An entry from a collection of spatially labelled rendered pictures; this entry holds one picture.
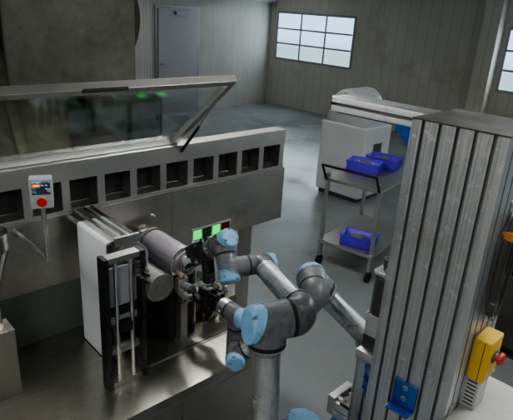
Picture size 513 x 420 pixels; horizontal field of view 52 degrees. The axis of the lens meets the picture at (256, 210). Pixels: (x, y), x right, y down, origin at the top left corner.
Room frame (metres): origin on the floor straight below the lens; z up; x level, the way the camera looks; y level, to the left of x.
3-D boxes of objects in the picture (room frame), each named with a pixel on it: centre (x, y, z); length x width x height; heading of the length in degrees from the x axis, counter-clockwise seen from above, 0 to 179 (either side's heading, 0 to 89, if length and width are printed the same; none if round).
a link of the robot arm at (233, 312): (1.81, 0.05, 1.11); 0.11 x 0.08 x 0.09; 44
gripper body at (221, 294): (1.92, 0.16, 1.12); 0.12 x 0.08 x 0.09; 44
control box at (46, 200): (1.60, 0.70, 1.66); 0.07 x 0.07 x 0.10; 20
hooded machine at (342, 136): (6.72, -1.21, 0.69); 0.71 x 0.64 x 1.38; 44
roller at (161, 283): (1.97, 0.45, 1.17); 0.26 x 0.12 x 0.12; 44
